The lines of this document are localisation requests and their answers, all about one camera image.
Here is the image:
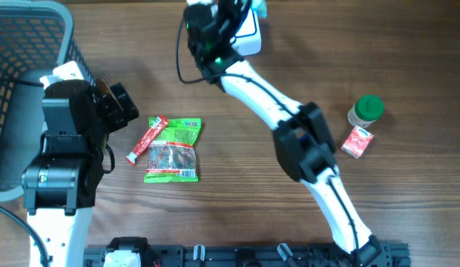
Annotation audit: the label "red Kleenex tissue pack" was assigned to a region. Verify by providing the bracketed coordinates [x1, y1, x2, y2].
[341, 126, 374, 159]

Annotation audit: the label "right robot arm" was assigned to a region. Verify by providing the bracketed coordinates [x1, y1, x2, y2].
[181, 1, 381, 266]

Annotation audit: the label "green lid jar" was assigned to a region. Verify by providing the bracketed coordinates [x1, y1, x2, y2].
[347, 95, 384, 128]

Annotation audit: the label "mint green wipes pack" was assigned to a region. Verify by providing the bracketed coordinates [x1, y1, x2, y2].
[252, 0, 267, 19]

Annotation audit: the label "white barcode scanner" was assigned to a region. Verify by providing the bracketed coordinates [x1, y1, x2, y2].
[231, 9, 262, 56]

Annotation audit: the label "grey plastic mesh basket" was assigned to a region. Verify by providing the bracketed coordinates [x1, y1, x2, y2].
[0, 1, 94, 202]

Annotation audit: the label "clear gummy candy bag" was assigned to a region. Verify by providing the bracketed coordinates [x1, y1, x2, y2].
[144, 140, 199, 183]

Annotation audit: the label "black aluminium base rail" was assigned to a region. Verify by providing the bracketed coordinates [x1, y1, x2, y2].
[83, 237, 411, 267]

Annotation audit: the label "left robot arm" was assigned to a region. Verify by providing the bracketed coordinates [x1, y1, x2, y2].
[22, 79, 139, 266]

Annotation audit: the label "red candy bar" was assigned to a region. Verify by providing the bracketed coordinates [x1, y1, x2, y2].
[126, 114, 169, 165]

